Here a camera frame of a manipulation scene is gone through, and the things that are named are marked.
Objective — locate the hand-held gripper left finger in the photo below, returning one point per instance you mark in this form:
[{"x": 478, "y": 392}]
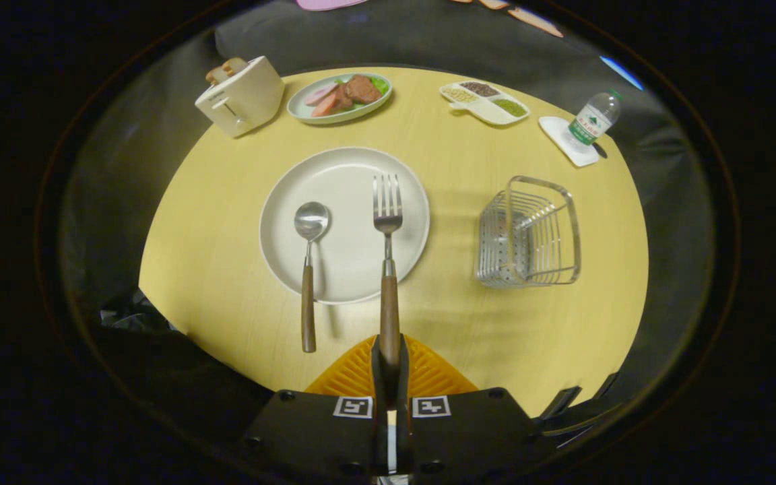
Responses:
[{"x": 380, "y": 377}]

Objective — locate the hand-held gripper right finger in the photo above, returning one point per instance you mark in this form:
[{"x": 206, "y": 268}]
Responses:
[{"x": 402, "y": 380}]

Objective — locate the large white round plate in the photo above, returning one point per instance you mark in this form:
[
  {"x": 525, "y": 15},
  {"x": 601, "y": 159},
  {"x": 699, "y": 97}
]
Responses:
[{"x": 347, "y": 188}]

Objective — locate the black plastic bag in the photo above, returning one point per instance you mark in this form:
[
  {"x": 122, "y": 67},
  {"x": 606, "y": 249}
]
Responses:
[{"x": 133, "y": 313}]

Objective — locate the orange sausage slice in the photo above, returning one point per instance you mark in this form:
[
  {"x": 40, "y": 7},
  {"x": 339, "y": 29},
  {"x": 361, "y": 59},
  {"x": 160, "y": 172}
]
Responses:
[{"x": 324, "y": 106}]

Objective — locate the pale green food plate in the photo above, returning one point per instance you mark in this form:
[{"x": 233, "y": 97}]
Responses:
[{"x": 300, "y": 108}]

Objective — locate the white divided condiment dish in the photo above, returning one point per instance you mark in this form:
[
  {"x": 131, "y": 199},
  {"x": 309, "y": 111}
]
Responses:
[{"x": 489, "y": 109}]

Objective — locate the brown meat piece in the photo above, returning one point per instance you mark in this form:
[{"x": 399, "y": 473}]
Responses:
[{"x": 361, "y": 89}]

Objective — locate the white square coaster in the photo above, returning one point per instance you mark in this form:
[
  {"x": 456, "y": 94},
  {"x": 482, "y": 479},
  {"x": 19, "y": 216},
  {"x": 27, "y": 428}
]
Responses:
[{"x": 560, "y": 138}]

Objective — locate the pink ham slice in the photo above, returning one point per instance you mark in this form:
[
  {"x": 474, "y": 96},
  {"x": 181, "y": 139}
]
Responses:
[{"x": 320, "y": 93}]

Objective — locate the green lettuce leaf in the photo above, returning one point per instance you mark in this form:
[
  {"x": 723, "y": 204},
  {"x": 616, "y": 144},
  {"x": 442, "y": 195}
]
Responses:
[{"x": 380, "y": 84}]

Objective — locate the white toaster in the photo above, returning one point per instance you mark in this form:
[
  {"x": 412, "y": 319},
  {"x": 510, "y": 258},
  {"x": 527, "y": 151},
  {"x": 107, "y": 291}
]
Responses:
[{"x": 246, "y": 101}]

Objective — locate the clear plastic water bottle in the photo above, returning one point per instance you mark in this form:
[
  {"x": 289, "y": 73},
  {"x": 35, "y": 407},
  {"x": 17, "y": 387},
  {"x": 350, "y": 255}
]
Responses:
[{"x": 591, "y": 121}]

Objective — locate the toast bread slice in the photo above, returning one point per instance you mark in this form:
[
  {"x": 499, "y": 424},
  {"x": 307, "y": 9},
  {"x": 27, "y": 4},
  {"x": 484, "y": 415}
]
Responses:
[
  {"x": 234, "y": 65},
  {"x": 215, "y": 75}
]

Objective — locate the black metal frame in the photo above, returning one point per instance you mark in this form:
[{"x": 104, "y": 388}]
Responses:
[{"x": 560, "y": 402}]

